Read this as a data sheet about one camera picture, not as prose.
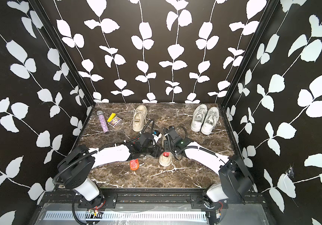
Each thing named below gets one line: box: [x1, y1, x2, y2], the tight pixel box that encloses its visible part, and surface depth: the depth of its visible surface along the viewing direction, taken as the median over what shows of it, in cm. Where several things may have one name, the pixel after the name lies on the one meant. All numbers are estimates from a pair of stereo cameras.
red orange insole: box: [129, 158, 140, 171], surface depth 88 cm
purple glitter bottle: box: [96, 110, 110, 135], surface depth 106 cm
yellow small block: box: [107, 112, 117, 123], surface depth 113 cm
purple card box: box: [107, 115, 123, 128], surface depth 109 cm
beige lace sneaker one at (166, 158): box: [159, 135, 173, 167], surface depth 86 cm
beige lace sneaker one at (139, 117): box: [132, 104, 148, 133], surface depth 106 cm
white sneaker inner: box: [190, 104, 208, 133], surface depth 103 cm
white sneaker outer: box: [200, 106, 220, 135], surface depth 103 cm
